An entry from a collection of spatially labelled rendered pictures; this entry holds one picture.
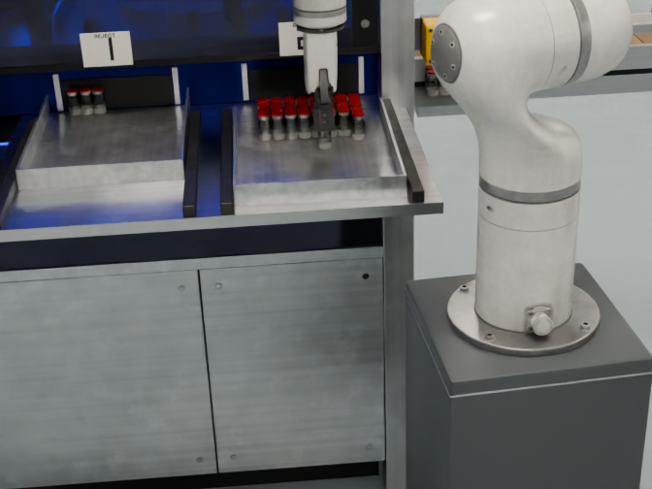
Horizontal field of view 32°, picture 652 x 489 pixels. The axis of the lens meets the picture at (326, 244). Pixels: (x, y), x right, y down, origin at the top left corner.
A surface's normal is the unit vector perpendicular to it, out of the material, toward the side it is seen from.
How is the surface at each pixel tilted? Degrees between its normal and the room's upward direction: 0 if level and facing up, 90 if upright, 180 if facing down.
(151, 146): 0
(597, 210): 0
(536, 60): 92
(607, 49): 97
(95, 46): 90
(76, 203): 0
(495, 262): 90
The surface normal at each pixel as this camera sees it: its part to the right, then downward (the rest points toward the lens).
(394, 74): 0.07, 0.46
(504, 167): -0.64, 0.45
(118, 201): -0.04, -0.89
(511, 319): -0.41, 0.43
